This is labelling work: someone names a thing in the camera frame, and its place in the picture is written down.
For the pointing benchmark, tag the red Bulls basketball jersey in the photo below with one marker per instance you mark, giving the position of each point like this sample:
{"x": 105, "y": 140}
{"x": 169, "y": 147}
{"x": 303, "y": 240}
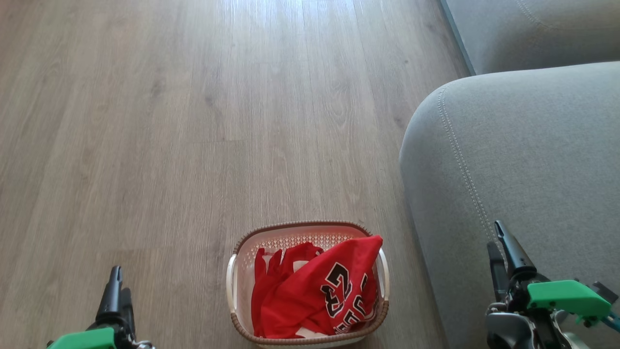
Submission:
{"x": 300, "y": 295}

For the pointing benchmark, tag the green and grey right gripper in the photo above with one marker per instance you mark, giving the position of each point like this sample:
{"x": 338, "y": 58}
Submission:
{"x": 562, "y": 295}

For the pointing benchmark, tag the grey fabric sofa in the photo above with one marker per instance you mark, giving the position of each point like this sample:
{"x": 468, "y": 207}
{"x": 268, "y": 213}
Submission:
{"x": 523, "y": 155}

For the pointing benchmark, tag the cream woven-rim laundry basket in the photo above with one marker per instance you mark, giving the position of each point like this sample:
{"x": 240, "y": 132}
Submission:
{"x": 290, "y": 241}

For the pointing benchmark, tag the green and grey left gripper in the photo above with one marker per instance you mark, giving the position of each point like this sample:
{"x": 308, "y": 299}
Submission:
{"x": 87, "y": 340}

